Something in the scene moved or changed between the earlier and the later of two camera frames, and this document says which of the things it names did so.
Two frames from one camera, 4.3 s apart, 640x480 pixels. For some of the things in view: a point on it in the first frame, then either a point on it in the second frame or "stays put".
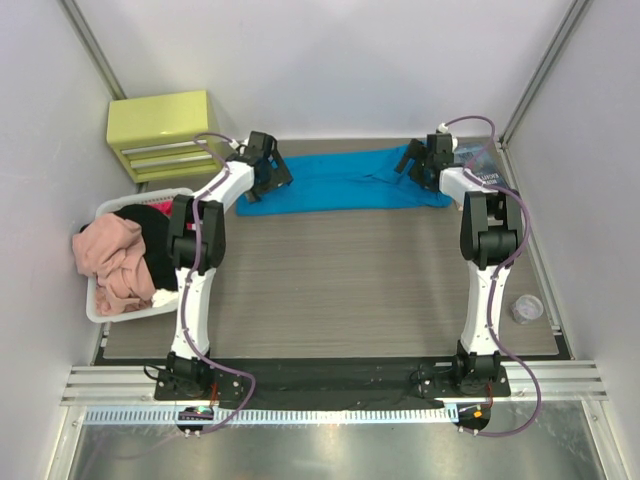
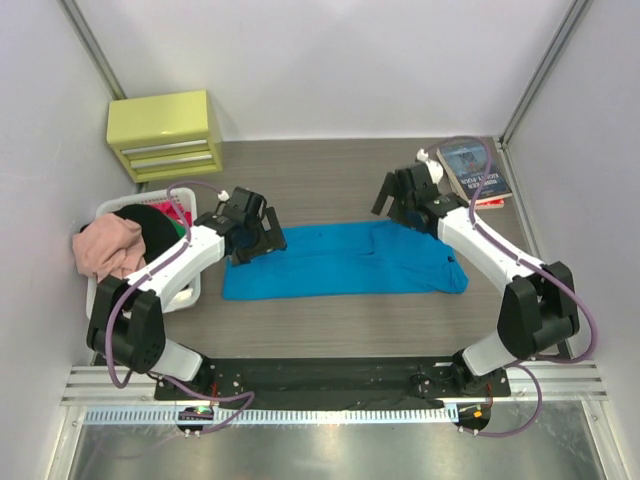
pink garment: (111, 249) stays put
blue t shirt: (345, 183) -> (345, 259)
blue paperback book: (488, 166) stays put
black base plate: (307, 381) stays put
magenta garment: (166, 207) stays put
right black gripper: (417, 163) -> (398, 195)
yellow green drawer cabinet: (153, 136) stays put
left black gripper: (273, 176) -> (265, 233)
